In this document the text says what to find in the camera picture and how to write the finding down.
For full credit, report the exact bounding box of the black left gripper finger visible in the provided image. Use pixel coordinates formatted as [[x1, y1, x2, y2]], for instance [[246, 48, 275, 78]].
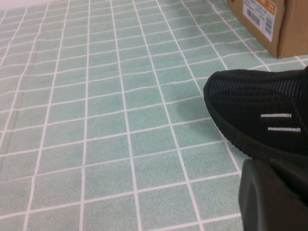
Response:
[[238, 157, 308, 231]]

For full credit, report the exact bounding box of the brown cardboard shoe box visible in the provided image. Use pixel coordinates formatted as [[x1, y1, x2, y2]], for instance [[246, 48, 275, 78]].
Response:
[[227, 0, 308, 59]]

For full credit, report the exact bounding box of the green white checkered tablecloth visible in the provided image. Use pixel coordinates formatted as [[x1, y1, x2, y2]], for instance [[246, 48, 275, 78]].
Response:
[[0, 0, 308, 231]]

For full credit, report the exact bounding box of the black knit sneaker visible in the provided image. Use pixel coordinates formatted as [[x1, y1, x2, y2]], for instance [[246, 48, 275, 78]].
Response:
[[203, 65, 308, 165]]

